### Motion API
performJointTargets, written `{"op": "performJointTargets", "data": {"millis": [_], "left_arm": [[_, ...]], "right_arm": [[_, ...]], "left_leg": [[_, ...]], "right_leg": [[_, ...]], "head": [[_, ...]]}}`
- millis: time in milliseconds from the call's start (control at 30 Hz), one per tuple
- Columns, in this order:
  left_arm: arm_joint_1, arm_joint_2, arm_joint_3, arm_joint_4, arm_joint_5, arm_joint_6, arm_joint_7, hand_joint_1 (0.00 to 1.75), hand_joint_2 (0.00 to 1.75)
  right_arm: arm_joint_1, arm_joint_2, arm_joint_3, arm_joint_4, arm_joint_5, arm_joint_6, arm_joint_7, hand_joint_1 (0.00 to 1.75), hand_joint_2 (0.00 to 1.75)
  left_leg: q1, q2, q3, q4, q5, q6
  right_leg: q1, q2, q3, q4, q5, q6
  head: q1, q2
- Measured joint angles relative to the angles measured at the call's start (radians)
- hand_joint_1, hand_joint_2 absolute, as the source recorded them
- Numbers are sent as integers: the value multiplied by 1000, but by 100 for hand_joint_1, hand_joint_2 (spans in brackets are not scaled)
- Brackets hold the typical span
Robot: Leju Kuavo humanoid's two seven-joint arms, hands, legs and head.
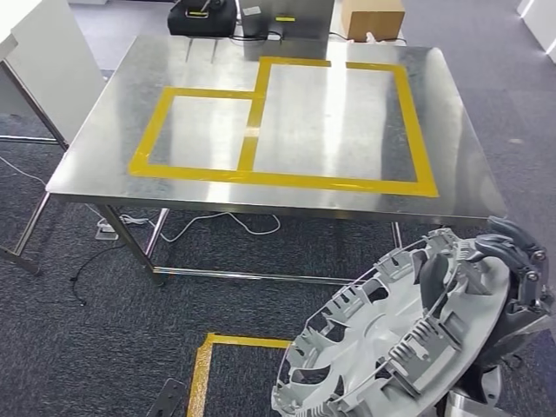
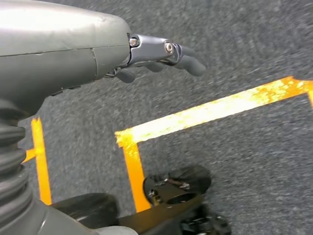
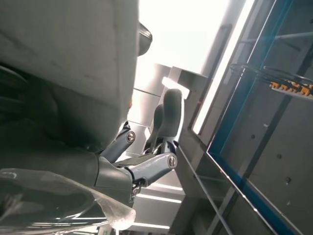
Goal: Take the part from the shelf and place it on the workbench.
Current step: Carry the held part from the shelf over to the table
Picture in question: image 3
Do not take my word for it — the stainless steel workbench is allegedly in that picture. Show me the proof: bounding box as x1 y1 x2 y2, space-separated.
169 0 313 235

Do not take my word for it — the clear plastic film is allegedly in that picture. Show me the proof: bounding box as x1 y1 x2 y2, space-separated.
0 168 137 235

